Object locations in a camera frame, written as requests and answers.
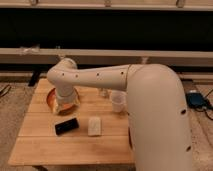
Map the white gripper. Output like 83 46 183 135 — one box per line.
52 89 80 114

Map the black cable on floor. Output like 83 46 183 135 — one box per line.
0 83 12 98

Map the orange bowl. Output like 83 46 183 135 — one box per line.
46 89 80 115

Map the white rectangular sponge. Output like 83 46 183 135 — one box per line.
88 117 101 136

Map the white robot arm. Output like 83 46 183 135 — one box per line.
47 58 194 171

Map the black rectangular phone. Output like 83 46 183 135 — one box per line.
55 118 79 135

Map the white metal shelf rail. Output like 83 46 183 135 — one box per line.
0 47 213 67

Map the wooden table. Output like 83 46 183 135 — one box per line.
9 79 134 166

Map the blue device on floor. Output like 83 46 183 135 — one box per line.
186 92 207 108

